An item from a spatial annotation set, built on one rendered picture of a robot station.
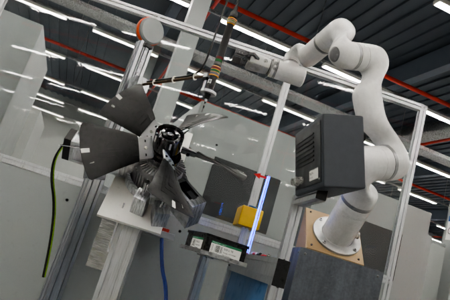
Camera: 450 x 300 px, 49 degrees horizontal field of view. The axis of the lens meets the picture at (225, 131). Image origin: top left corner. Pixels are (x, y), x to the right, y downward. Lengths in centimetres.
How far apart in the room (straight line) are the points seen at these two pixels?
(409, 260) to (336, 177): 513
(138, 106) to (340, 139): 110
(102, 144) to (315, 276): 91
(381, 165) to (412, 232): 472
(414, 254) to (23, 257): 472
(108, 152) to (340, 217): 90
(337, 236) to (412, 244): 452
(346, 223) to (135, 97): 103
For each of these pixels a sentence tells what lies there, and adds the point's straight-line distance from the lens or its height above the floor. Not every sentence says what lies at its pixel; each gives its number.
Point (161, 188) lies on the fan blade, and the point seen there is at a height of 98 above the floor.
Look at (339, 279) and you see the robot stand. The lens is 179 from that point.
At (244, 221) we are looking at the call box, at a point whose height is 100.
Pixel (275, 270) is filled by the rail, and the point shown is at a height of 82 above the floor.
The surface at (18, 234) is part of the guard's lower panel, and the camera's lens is 279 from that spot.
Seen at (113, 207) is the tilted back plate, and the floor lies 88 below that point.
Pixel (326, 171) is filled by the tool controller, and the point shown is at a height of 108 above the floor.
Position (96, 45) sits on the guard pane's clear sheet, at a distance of 295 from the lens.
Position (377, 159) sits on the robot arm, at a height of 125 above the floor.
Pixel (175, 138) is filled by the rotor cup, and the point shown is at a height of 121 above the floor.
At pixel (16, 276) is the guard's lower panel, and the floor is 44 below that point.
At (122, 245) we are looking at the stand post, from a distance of 208.
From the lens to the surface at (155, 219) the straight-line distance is 197.
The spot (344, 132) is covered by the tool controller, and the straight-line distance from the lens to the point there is 128.
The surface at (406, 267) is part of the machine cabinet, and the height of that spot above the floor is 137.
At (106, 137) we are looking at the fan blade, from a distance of 194.
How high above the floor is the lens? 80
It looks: 15 degrees up
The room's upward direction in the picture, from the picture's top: 17 degrees clockwise
